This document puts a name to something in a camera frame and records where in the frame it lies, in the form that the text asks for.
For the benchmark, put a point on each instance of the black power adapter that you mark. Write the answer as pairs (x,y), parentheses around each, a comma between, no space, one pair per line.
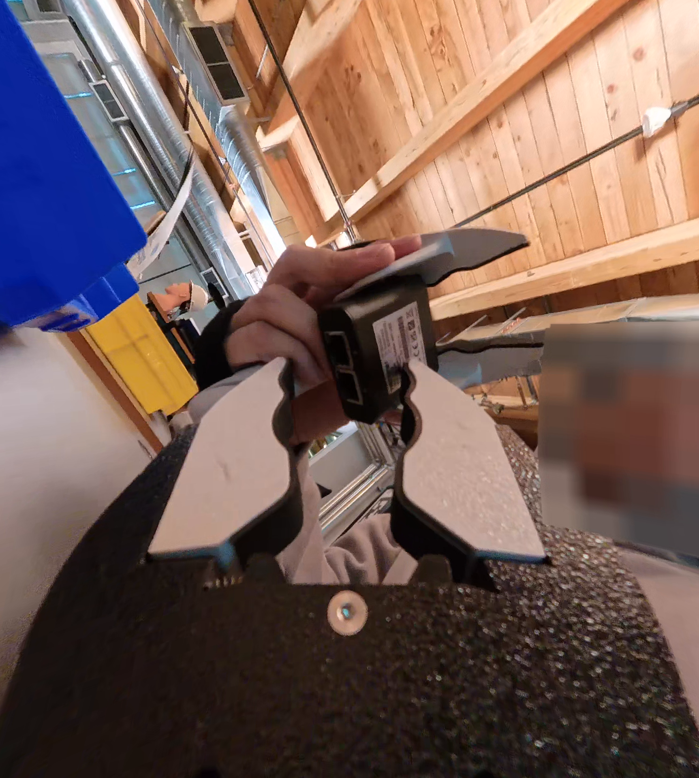
(355,328)

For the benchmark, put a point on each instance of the mannequin head white helmet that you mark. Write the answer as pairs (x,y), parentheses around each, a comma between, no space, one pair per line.
(194,296)

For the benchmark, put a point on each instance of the small metal vent grille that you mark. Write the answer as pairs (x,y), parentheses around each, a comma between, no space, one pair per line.
(108,100)

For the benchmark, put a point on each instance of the white ceiling sensor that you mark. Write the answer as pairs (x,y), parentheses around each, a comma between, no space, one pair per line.
(656,121)

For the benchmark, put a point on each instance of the white paper strip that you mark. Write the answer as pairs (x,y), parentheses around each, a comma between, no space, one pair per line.
(170,219)

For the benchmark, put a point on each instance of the silver spiral air duct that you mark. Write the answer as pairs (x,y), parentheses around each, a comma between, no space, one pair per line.
(142,115)

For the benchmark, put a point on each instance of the person's right hand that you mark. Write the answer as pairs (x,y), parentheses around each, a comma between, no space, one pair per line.
(300,285)

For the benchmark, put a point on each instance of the large metal vent grille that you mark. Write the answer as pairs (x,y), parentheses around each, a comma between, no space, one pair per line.
(215,64)

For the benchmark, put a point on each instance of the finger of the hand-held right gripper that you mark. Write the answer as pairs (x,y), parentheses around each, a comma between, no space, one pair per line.
(495,363)
(471,246)

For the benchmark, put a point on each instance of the yellow plastic bin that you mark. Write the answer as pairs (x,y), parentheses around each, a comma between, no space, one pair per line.
(142,358)

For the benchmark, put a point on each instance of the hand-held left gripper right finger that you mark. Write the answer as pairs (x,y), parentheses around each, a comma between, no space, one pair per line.
(465,480)

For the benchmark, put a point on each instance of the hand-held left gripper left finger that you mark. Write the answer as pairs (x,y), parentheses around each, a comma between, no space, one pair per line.
(228,474)

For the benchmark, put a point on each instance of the black conduit pipe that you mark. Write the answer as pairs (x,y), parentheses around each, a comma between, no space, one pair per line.
(302,121)
(568,167)

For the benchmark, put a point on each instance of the blue plastic bin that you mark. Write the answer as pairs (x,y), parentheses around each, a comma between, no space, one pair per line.
(33,152)

